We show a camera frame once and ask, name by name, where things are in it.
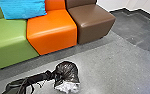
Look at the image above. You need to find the orange sofa seat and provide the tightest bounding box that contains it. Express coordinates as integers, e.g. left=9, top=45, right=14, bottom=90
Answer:
left=26, top=0, right=79, bottom=56

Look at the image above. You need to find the brown sofa seat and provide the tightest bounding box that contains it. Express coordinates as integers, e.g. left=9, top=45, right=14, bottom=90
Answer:
left=65, top=0, right=117, bottom=46

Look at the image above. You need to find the green sofa seat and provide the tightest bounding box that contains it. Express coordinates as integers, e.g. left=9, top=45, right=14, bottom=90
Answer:
left=0, top=0, right=41, bottom=72

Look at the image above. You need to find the black plastic trash bag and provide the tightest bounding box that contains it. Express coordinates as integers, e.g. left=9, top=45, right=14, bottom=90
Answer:
left=52, top=60, right=82, bottom=94

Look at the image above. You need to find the turquoise square cushion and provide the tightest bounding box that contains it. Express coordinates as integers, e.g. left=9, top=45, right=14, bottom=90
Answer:
left=0, top=0, right=48, bottom=20

